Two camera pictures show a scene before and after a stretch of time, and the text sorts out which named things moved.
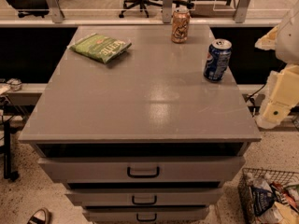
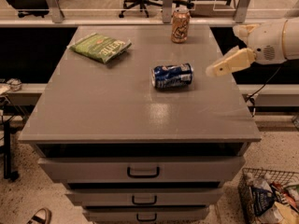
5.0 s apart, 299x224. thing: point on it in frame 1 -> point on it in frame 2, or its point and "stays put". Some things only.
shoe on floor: (42, 216) stays put
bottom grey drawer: (145, 215) stays put
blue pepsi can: (218, 60) -> (172, 77)
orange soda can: (180, 26) stays put
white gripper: (289, 37) -> (266, 42)
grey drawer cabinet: (145, 137) stays put
